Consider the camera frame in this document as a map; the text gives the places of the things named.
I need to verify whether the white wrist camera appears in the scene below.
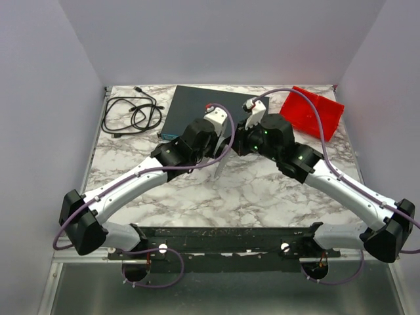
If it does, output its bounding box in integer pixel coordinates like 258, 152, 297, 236
243, 99, 266, 130
204, 104, 228, 129

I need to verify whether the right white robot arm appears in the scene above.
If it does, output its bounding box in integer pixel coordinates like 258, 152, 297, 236
233, 114, 415, 263

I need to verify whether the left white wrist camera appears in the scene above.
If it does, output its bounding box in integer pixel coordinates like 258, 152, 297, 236
204, 104, 228, 129

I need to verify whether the dark blue network switch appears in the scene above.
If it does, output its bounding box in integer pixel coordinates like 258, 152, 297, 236
159, 85, 271, 140

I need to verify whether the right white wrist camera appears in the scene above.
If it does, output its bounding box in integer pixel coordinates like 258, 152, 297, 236
243, 99, 266, 130

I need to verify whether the black usb cable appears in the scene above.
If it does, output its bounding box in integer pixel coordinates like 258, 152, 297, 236
101, 86, 165, 138

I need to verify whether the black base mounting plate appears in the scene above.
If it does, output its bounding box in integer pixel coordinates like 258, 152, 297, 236
108, 223, 340, 273

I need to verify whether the red plastic bin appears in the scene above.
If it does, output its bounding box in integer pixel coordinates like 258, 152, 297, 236
278, 85, 346, 142

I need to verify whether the white cable spool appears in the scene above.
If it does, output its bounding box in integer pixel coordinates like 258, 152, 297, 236
213, 126, 231, 180

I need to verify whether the aluminium rail frame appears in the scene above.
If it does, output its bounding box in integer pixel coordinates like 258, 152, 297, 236
35, 242, 408, 315

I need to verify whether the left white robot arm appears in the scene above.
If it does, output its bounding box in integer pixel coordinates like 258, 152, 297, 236
58, 118, 223, 256

